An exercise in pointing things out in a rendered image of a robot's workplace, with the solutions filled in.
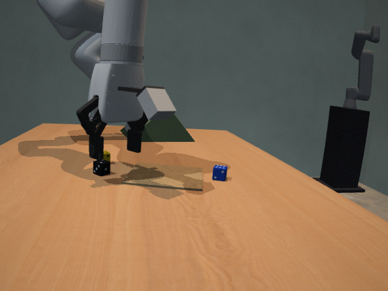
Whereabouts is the yellow die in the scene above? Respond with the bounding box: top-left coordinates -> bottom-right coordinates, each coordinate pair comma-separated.
103,151 -> 110,161

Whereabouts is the tan textured mat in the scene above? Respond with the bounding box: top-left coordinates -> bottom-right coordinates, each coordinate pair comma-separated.
122,162 -> 202,192

